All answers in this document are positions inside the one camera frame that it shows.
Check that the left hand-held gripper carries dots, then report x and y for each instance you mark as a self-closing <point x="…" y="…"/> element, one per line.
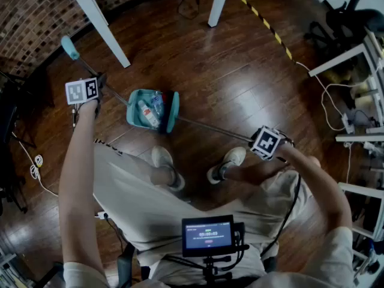
<point x="81" y="90"/>

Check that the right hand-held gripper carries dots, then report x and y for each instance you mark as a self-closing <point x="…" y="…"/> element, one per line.
<point x="265" y="142"/>

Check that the white trash bottle red label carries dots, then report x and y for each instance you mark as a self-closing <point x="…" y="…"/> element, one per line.
<point x="147" y="114"/>

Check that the person's right forearm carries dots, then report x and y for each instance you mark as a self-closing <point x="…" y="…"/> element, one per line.
<point x="312" y="178"/>

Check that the person's left forearm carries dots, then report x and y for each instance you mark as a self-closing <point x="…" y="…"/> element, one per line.
<point x="76" y="148"/>

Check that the person's right leg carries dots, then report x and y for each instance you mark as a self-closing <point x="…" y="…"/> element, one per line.
<point x="255" y="172"/>

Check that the person's leg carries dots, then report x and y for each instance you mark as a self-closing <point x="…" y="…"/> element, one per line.
<point x="255" y="172"/>
<point x="159" y="177"/>

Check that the person's right white shoe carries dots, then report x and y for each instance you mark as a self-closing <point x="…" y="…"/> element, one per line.
<point x="231" y="159"/>

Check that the person's white shoe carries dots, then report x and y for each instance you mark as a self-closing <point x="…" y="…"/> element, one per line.
<point x="231" y="159"/>
<point x="163" y="160"/>

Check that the white table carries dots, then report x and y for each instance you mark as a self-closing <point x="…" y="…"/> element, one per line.
<point x="99" y="19"/>

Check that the black stand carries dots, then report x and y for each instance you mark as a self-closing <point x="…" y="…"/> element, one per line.
<point x="9" y="124"/>

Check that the white power strip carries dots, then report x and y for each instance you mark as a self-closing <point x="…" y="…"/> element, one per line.
<point x="348" y="123"/>

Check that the person's left white shoe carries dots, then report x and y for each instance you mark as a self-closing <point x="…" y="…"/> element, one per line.
<point x="163" y="160"/>

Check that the black chest monitor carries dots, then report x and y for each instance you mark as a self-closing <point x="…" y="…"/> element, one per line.
<point x="207" y="235"/>

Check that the person's left leg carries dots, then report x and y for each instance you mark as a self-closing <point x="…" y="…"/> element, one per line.
<point x="159" y="177"/>

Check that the black yellow striped floor strip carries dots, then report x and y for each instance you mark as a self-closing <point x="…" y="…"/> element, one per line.
<point x="268" y="25"/>

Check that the person's beige shorts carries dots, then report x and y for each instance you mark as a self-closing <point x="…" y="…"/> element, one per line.
<point x="144" y="202"/>

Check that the person's beige shirt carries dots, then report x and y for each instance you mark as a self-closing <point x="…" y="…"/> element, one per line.
<point x="333" y="262"/>

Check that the black office chair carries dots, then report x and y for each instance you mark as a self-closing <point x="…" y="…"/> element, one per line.
<point x="345" y="13"/>

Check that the white shelf frame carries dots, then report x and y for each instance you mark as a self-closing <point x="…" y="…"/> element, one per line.
<point x="360" y="190"/>

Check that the white desk frame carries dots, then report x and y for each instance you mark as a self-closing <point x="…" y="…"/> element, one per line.
<point x="339" y="60"/>

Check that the black monitor mount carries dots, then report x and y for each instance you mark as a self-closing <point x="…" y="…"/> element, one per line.
<point x="210" y="268"/>

